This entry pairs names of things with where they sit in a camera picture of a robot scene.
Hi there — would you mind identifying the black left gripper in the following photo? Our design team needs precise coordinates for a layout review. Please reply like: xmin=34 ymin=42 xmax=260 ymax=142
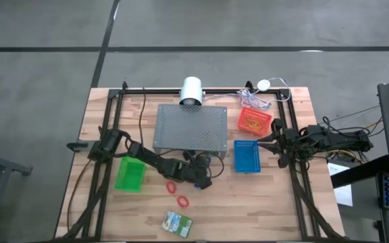
xmin=182 ymin=153 xmax=214 ymax=191

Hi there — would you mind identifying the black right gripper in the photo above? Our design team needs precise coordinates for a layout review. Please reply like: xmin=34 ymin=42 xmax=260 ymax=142
xmin=257 ymin=117 xmax=299 ymax=169

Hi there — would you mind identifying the large yellow rubber band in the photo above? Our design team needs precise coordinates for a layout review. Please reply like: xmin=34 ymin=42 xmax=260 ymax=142
xmin=242 ymin=113 xmax=269 ymax=133

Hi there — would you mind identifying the red coil wristband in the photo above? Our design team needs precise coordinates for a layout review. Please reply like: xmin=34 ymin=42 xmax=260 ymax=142
xmin=165 ymin=180 xmax=178 ymax=195
xmin=176 ymin=195 xmax=190 ymax=209

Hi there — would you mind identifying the large green crayon box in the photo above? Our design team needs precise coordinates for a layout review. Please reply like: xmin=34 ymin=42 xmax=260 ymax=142
xmin=161 ymin=211 xmax=195 ymax=239

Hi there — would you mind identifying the grey perforated metal riser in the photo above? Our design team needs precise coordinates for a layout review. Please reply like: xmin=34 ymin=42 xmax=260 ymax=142
xmin=152 ymin=103 xmax=229 ymax=160

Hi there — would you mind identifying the blue plastic basket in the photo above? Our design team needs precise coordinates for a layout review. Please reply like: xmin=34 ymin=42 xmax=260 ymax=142
xmin=233 ymin=139 xmax=262 ymax=174

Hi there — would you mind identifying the orange plastic basket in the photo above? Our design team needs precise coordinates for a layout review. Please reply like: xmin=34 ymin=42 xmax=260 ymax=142
xmin=237 ymin=106 xmax=274 ymax=137

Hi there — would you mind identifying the white round puck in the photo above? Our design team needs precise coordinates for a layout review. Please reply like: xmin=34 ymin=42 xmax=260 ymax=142
xmin=257 ymin=78 xmax=271 ymax=92

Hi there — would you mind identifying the green plastic basket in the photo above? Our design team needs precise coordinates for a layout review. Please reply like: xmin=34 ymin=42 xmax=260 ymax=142
xmin=114 ymin=155 xmax=147 ymax=193

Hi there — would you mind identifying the white paper sheet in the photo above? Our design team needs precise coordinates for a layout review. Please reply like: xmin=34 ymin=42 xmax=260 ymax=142
xmin=327 ymin=162 xmax=355 ymax=208

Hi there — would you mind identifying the black flat bar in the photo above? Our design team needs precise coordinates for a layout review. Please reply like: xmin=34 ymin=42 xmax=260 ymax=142
xmin=330 ymin=154 xmax=389 ymax=190

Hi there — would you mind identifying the white lamp cable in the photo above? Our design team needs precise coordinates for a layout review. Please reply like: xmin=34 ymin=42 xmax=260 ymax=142
xmin=202 ymin=77 xmax=292 ymax=111

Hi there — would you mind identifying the black aluminium frame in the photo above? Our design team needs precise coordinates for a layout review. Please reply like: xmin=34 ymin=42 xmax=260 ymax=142
xmin=56 ymin=80 xmax=347 ymax=242

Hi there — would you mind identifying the white cylindrical camera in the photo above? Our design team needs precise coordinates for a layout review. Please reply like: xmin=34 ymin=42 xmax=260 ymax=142
xmin=178 ymin=76 xmax=205 ymax=107

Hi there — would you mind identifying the brown cable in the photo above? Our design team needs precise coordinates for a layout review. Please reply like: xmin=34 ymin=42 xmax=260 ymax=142
xmin=66 ymin=158 xmax=93 ymax=234

